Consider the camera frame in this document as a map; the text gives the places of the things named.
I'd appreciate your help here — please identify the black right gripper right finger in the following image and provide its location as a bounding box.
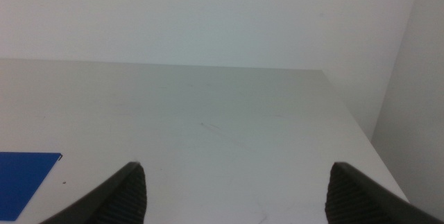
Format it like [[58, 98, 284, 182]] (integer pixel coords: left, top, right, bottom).
[[324, 162, 444, 224]]

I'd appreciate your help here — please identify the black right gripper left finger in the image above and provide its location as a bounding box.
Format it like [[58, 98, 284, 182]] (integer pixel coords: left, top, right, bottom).
[[40, 161, 148, 224]]

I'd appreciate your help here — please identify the blue rectangular mat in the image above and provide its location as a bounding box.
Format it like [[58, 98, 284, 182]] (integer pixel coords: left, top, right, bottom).
[[0, 151, 63, 222]]

